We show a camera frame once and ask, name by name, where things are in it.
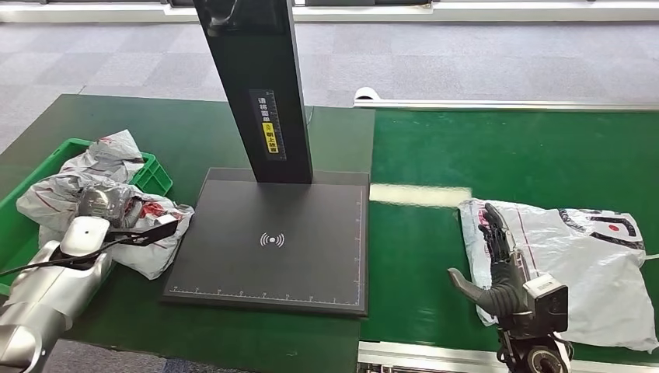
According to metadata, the black scale platform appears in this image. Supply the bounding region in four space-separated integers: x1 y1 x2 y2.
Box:
160 167 370 317

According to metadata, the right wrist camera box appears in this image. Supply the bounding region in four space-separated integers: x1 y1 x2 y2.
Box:
522 274 570 336

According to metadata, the green conveyor belt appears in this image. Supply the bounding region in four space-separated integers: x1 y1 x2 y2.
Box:
360 109 659 367

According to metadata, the white background ledge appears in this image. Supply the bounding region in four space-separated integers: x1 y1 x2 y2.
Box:
0 0 659 24

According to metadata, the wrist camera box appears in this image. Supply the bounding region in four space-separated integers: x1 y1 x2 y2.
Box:
110 220 180 247
522 274 570 336

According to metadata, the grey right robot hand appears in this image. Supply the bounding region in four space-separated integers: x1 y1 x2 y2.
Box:
446 202 532 318

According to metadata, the white mailer package red logo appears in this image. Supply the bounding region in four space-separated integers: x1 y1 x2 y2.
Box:
457 198 659 354

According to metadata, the aluminium conveyor side rail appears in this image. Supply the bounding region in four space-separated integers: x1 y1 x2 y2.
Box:
353 97 659 112
357 340 659 373

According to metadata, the black scale column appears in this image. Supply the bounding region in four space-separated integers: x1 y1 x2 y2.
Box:
193 0 314 185

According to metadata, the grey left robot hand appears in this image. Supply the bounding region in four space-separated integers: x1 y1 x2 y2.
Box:
77 184 142 230

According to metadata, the crumpled grey mailer package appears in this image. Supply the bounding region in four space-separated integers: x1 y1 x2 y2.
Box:
59 129 146 183

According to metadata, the yellow and black column label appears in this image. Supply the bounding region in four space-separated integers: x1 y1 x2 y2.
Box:
249 89 288 162

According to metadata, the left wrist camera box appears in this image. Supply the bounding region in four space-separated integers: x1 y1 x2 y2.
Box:
110 220 180 247

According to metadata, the grey mailer package red stripe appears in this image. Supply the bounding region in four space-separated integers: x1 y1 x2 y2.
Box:
15 172 196 281

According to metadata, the green plastic basket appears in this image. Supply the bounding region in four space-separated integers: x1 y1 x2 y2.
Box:
0 137 174 297

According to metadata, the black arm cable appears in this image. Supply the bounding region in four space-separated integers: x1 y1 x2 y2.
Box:
0 234 130 279

